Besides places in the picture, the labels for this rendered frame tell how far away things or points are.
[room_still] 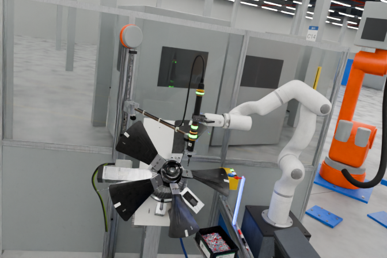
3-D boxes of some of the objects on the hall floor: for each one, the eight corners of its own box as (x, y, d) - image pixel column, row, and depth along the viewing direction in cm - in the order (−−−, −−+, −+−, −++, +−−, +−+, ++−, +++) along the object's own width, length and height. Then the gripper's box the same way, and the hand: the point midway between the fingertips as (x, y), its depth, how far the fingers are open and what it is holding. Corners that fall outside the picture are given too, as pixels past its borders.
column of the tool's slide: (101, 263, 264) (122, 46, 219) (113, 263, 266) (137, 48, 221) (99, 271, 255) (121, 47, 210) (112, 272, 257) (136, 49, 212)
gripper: (222, 110, 184) (191, 106, 181) (229, 118, 168) (196, 114, 165) (219, 122, 186) (189, 118, 182) (226, 132, 170) (193, 128, 167)
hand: (196, 117), depth 174 cm, fingers closed on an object, 4 cm apart
